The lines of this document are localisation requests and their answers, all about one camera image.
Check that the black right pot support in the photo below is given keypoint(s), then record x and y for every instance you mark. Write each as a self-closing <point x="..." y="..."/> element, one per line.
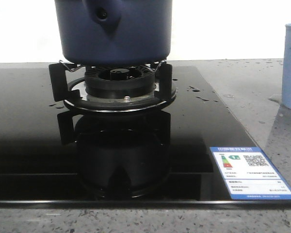
<point x="74" y="95"/>

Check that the black right gas burner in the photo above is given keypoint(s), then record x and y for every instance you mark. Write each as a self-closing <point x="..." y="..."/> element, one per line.
<point x="116" y="83"/>

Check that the black glass gas stove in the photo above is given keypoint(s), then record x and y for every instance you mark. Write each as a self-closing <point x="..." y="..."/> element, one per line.
<point x="54" y="157"/>

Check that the blue white energy label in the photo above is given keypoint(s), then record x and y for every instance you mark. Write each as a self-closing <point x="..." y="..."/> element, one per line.
<point x="249" y="175"/>

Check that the blue saucepan with handle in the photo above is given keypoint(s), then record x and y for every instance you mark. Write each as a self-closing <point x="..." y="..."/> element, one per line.
<point x="114" y="32"/>

